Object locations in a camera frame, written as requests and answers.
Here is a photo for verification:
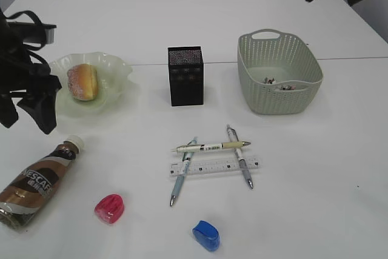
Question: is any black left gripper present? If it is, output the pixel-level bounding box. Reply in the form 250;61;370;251
0;43;62;135

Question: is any sugared bread roll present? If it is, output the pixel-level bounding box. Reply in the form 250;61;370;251
67;64;99;101

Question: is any brown Nescafe coffee bottle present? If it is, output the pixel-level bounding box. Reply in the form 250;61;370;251
1;135;84;230

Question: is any paper ball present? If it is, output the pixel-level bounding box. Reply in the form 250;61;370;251
263;77;276;85
276;84;296;91

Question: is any pink pencil sharpener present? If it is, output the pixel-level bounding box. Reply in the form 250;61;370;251
94;194;125;224

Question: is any blue pencil sharpener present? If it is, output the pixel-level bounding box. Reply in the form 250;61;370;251
192;220;220;252

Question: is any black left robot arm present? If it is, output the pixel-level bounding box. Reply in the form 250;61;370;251
1;10;62;135

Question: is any green wavy glass plate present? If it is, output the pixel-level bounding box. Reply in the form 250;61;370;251
50;52;132;118

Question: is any green plastic woven basket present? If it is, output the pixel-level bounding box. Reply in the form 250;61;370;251
237;29;323;115

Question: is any black mesh pen holder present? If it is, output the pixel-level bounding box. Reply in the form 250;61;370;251
168;46;204;107

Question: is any left blue-grey pen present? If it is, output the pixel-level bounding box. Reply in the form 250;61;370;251
170;152;194;207

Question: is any cream barrel pen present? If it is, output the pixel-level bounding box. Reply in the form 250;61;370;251
171;141;251;153

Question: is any right white-grey pen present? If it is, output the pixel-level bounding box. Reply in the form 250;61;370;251
226;124;253;189

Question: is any clear plastic ruler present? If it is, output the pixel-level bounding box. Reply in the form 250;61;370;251
168;155;261;178

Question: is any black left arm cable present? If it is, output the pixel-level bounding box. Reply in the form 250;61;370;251
5;10;51;75

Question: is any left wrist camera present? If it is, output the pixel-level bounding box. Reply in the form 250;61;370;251
8;22;57;45

